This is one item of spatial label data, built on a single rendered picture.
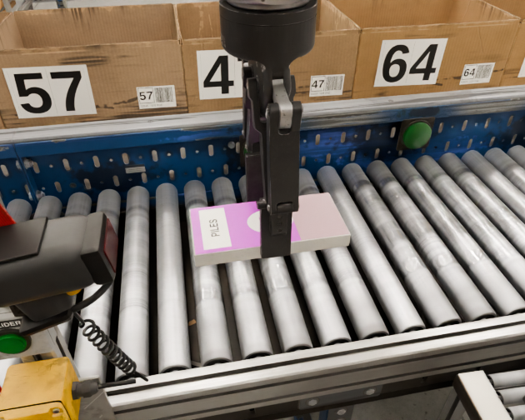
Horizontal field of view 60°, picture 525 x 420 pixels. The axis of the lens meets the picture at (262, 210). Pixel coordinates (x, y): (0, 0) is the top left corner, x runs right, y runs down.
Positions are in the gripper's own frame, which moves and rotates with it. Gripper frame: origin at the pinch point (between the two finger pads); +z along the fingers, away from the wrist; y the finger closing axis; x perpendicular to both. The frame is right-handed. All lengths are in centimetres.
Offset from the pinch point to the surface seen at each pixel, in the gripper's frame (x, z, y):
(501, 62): 70, 12, -60
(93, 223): -16.6, -2.2, 2.0
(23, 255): -22.0, -2.3, 5.3
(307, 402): 7.2, 42.4, -0.7
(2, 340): -28.3, 10.4, 3.3
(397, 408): 47, 107, -27
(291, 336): 5.4, 31.8, -6.5
